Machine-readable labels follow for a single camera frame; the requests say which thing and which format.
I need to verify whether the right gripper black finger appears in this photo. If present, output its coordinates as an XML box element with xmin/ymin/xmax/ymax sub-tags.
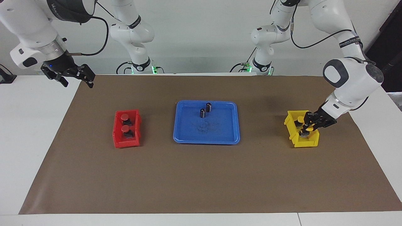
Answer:
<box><xmin>42</xmin><ymin>70</ymin><xmax>69</xmax><ymax>88</ymax></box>
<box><xmin>76</xmin><ymin>64</ymin><xmax>96</xmax><ymax>89</ymax></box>

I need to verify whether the black left base cable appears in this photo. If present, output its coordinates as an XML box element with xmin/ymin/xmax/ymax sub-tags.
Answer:
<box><xmin>229</xmin><ymin>47</ymin><xmax>258</xmax><ymax>73</ymax></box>

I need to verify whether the red plastic bin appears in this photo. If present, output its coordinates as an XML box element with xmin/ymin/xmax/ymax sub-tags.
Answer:
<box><xmin>113</xmin><ymin>109</ymin><xmax>142</xmax><ymax>148</ymax></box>

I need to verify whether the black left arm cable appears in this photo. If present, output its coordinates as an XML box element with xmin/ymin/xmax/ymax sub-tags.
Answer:
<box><xmin>291</xmin><ymin>0</ymin><xmax>368</xmax><ymax>63</ymax></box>

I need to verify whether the blue plastic tray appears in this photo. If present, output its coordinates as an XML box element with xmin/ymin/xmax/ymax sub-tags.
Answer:
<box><xmin>173</xmin><ymin>100</ymin><xmax>241</xmax><ymax>145</ymax></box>

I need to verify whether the black right base cable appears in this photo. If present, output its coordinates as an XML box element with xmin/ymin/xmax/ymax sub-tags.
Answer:
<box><xmin>116</xmin><ymin>61</ymin><xmax>133</xmax><ymax>75</ymax></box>

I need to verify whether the black stand equipment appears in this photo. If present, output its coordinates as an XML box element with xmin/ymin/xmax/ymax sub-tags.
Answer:
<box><xmin>361</xmin><ymin>0</ymin><xmax>402</xmax><ymax>93</ymax></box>

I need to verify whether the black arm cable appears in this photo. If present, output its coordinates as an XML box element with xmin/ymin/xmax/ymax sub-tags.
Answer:
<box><xmin>68</xmin><ymin>2</ymin><xmax>110</xmax><ymax>57</ymax></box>
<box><xmin>291</xmin><ymin>0</ymin><xmax>368</xmax><ymax>63</ymax></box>

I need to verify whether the brown paper mat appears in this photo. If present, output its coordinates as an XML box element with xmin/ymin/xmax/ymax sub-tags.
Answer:
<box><xmin>18</xmin><ymin>75</ymin><xmax>402</xmax><ymax>215</ymax></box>

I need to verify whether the black base cable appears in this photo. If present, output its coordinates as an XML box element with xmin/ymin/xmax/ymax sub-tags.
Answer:
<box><xmin>116</xmin><ymin>61</ymin><xmax>133</xmax><ymax>75</ymax></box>
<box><xmin>229</xmin><ymin>47</ymin><xmax>258</xmax><ymax>73</ymax></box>

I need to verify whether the yellow plastic bin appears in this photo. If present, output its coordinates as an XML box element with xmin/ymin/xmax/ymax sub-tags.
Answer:
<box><xmin>284</xmin><ymin>110</ymin><xmax>320</xmax><ymax>148</ymax></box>

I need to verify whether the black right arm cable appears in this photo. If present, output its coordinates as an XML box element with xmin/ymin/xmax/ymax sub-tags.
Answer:
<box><xmin>68</xmin><ymin>2</ymin><xmax>110</xmax><ymax>57</ymax></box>

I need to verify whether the black table mount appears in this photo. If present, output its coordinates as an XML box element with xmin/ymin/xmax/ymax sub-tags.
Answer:
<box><xmin>0</xmin><ymin>64</ymin><xmax>17</xmax><ymax>84</ymax></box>

